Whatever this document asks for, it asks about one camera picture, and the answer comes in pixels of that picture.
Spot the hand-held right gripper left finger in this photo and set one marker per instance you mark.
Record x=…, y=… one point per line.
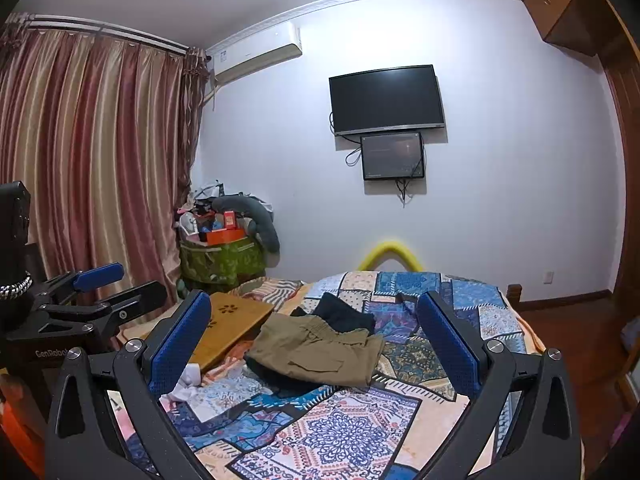
x=180, y=345

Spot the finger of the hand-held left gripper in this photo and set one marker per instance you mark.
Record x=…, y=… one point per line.
x=135, y=296
x=100, y=275

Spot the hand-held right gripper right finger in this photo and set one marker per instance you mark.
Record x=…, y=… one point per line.
x=450, y=345

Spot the khaki pants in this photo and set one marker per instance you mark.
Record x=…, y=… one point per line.
x=310, y=350

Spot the dark pants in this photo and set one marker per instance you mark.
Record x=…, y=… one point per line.
x=345, y=315

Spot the white cloth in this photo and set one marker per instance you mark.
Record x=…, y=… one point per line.
x=187, y=385

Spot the orange cloth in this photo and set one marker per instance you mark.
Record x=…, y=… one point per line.
x=15, y=435

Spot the green patterned bag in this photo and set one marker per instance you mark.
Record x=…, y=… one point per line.
x=220, y=262

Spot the striped cloth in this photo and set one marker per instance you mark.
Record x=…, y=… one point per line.
x=270, y=287

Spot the orange box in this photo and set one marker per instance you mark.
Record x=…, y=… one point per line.
x=225, y=236

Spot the yellow foam tube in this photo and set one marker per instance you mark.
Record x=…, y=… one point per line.
x=390, y=248

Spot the striped pink curtain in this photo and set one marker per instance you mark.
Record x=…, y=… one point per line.
x=100, y=160

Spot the small red box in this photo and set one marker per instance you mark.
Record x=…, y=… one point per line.
x=230, y=220

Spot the patchwork printed blanket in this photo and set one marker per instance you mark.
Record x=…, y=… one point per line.
x=340, y=430

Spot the grey plush pillow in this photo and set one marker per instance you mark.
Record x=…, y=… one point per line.
x=265, y=230

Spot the white air conditioner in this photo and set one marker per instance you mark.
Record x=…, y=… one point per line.
x=255, y=55

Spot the wooden bed post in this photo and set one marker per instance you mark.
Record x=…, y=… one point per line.
x=514, y=296

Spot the white wall socket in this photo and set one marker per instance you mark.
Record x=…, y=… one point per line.
x=548, y=276

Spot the small black wall monitor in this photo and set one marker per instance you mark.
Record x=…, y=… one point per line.
x=392, y=157

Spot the curtain rail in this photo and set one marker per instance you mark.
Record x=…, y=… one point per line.
x=110, y=27

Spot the black wall television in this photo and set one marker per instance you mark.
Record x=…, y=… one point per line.
x=385, y=100

